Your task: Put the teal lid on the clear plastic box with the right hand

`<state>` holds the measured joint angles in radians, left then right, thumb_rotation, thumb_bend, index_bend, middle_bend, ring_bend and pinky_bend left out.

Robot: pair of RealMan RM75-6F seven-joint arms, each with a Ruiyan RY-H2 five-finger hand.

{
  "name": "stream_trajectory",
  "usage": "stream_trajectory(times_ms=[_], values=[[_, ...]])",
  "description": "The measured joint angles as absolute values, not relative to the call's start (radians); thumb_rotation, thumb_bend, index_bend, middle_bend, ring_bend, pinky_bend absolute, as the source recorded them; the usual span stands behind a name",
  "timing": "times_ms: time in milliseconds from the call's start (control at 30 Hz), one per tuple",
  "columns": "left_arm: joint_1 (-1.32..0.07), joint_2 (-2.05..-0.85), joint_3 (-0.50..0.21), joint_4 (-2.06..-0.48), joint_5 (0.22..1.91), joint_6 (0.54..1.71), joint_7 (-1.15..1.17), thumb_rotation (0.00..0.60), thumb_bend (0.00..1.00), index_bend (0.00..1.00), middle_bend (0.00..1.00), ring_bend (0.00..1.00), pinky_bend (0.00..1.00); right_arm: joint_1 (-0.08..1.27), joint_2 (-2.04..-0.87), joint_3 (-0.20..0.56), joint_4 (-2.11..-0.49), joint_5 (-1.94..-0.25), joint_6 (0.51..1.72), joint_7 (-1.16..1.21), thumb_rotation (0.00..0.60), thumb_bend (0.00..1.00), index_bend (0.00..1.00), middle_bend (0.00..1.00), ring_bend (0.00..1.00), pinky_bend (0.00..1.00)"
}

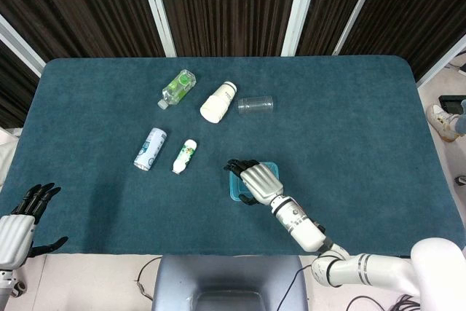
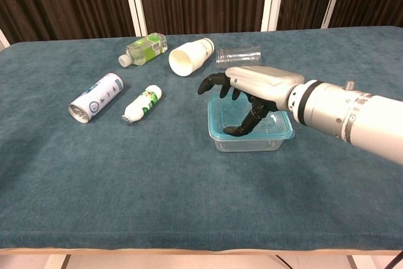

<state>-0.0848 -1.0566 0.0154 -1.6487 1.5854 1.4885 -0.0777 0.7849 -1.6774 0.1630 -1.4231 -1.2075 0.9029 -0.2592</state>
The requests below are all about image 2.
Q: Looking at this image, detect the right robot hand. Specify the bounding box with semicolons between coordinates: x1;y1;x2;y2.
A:
197;66;305;137

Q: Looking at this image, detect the teal plastic container lid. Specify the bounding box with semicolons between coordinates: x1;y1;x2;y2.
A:
207;93;295;140

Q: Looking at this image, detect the clear plastic food container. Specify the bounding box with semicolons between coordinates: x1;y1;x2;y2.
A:
209;93;296;152

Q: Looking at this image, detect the clear plastic jar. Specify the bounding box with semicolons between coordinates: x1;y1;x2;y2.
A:
215;45;262;70

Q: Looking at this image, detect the white paper cup stack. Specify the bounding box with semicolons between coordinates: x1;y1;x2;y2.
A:
168;38;215;77

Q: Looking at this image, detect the green label water bottle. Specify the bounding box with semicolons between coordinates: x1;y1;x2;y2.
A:
118;32;168;67

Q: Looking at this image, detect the white green yogurt bottle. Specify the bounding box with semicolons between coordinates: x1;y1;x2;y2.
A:
121;84;163;126

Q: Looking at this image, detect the teal tablecloth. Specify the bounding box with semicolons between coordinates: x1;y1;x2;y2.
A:
0;25;403;251

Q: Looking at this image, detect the white blue drink can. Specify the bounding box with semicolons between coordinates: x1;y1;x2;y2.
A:
68;72;124;124

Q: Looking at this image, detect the black cable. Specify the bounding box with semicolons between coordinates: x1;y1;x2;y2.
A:
275;255;293;269

